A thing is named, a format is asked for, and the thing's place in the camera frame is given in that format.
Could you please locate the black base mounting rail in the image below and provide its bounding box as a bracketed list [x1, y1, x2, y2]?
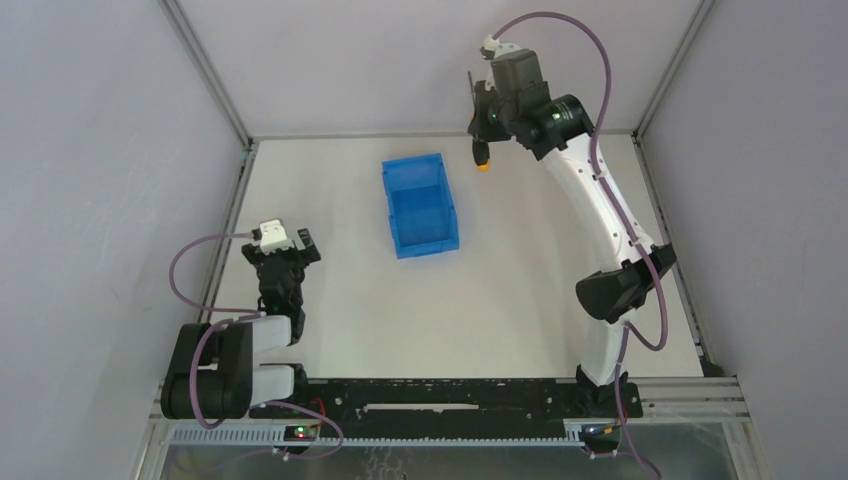
[249, 378, 643, 441]

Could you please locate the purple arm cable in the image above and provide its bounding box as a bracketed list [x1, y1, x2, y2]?
[491, 11, 670, 480]
[168, 231, 346, 462]

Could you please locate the blue plastic bin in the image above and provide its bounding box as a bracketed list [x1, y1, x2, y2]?
[381, 153, 460, 259]

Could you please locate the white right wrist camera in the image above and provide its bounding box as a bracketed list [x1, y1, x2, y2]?
[480, 35, 521, 90]

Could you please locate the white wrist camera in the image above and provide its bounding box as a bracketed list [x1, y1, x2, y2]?
[258, 219, 295, 254]
[480, 35, 521, 90]

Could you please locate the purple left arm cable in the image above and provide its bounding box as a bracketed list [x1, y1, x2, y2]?
[168, 231, 346, 462]

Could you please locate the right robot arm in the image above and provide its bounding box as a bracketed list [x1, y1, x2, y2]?
[468, 43, 676, 395]

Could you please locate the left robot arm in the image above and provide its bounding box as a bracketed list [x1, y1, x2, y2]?
[160, 220, 321, 429]

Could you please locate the orange black handled screwdriver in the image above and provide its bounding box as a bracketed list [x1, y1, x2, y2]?
[472, 138, 490, 172]

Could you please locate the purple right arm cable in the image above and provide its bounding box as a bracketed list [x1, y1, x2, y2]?
[491, 11, 670, 480]

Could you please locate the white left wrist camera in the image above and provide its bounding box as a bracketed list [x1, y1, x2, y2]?
[258, 219, 295, 254]

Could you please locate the small electronics board with leds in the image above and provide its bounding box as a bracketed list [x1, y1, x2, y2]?
[284, 425, 320, 442]

